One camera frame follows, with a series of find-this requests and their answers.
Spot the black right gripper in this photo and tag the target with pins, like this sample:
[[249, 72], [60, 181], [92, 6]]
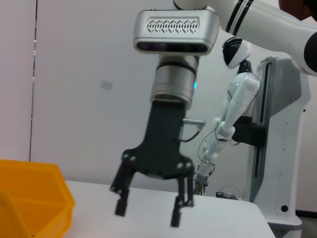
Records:
[[166, 138]]

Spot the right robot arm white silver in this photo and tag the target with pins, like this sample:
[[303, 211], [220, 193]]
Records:
[[272, 24]]

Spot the small dark device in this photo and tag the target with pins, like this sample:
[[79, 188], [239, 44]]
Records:
[[226, 194]]

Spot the yellow plastic bin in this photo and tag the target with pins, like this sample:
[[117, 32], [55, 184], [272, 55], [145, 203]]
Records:
[[37, 186]]

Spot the white humanoid robot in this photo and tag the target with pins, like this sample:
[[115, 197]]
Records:
[[237, 99]]

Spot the grey robot stand column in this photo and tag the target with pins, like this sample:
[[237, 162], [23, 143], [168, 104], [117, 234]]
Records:
[[284, 148]]

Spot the black mount block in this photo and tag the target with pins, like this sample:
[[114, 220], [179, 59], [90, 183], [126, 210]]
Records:
[[250, 135]]

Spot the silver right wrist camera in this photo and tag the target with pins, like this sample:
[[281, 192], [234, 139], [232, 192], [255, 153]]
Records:
[[173, 32]]

